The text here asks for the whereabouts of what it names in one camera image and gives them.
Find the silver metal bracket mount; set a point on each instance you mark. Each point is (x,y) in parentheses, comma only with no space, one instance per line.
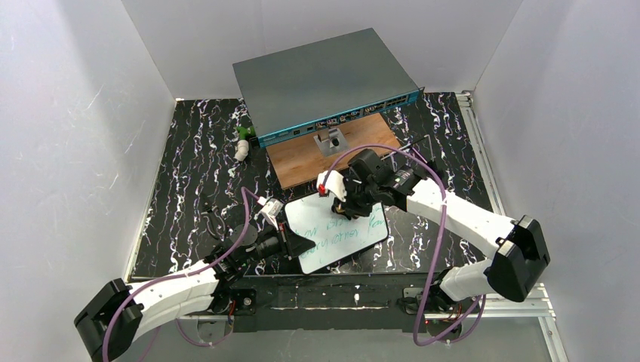
(331,141)

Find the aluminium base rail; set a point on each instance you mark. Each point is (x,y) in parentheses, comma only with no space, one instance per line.
(437,317)

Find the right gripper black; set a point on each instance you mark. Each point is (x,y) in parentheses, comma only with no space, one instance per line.
(352,194)

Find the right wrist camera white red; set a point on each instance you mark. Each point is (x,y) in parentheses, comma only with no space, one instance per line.
(331,182)

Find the green white plastic toy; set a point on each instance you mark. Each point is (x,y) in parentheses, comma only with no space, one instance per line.
(245,134)

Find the small whiteboard black frame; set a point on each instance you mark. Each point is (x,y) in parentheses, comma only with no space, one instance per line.
(335,237)

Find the yellow black whiteboard eraser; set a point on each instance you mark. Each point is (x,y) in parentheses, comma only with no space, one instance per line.
(340,208)

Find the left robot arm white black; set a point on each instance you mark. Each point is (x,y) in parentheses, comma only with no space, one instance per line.
(120,313)

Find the grey teal network switch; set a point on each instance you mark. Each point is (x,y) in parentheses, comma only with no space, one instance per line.
(324,84)

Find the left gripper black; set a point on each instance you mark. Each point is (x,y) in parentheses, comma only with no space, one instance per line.
(286,240)

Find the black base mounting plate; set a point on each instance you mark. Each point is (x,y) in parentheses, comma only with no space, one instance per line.
(318,302)

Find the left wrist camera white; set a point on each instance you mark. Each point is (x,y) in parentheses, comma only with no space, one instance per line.
(270,209)

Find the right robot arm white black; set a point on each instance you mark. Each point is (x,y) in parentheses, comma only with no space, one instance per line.
(515,250)

